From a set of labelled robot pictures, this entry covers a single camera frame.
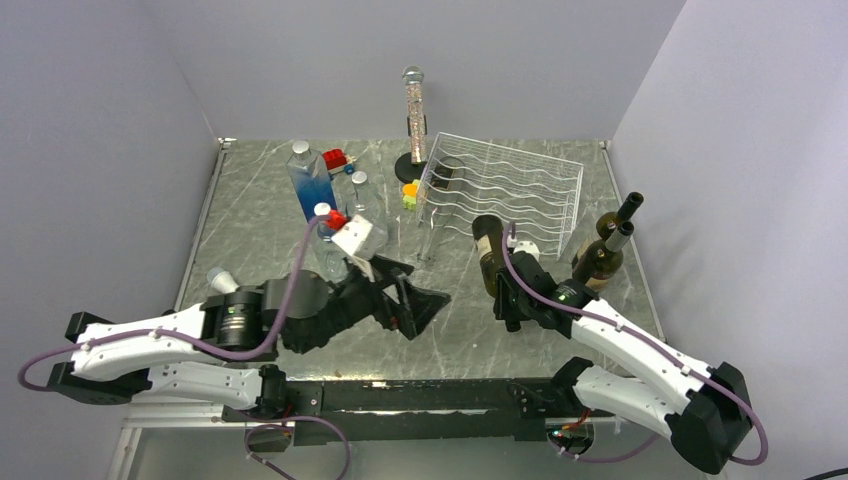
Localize black microphone stand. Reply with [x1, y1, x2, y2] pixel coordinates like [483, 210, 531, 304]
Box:
[394, 114, 428, 184]

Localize yellow green toy blocks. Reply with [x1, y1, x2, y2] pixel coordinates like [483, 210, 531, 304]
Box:
[402, 179, 420, 211]

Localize red toy block car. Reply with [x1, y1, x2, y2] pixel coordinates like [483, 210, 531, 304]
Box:
[322, 149, 355, 177]

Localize clear glass wine bottle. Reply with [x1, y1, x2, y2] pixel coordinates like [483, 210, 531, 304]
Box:
[417, 155, 465, 265]

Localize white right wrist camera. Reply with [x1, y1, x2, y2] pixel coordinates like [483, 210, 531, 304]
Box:
[508, 240, 540, 260]

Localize clear round glass bottle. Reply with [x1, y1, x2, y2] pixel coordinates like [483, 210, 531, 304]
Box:
[312, 220, 348, 284]

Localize dark green wine bottle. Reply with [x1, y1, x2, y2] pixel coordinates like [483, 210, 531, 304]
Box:
[471, 214, 505, 298]

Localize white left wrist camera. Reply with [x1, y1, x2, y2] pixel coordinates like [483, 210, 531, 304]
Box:
[326, 210, 377, 260]

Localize green wine bottle rear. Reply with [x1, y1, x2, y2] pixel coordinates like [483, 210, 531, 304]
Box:
[595, 192, 644, 240]

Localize clear bottle dark label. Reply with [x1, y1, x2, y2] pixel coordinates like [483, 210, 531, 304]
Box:
[346, 171, 388, 245]

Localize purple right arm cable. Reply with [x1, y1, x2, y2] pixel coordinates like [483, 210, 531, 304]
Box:
[501, 221, 770, 466]

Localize glitter microphone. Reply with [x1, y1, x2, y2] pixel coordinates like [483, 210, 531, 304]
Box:
[402, 65, 427, 165]

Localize white handheld microphone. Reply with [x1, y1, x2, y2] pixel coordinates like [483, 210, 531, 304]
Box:
[206, 267, 240, 294]

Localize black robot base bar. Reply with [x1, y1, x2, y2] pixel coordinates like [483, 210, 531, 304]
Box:
[221, 377, 617, 446]

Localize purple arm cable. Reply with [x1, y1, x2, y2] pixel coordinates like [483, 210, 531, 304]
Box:
[17, 215, 333, 393]
[501, 221, 770, 466]

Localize tall blue square bottle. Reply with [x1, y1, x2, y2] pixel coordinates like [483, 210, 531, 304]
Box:
[286, 140, 337, 221]

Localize green wine bottle brown label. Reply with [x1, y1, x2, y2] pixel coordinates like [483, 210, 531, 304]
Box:
[572, 221, 634, 292]

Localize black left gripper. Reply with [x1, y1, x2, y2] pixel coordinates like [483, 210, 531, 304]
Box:
[294, 252, 451, 355]

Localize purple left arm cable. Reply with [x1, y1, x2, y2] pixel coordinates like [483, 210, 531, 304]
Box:
[17, 215, 333, 393]

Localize white wire wine rack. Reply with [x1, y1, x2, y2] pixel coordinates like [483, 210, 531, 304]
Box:
[420, 133, 584, 260]

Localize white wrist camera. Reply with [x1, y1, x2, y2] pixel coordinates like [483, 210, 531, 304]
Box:
[326, 210, 377, 260]
[508, 240, 540, 260]

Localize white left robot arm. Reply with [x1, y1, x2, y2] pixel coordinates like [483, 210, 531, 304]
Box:
[46, 256, 451, 420]

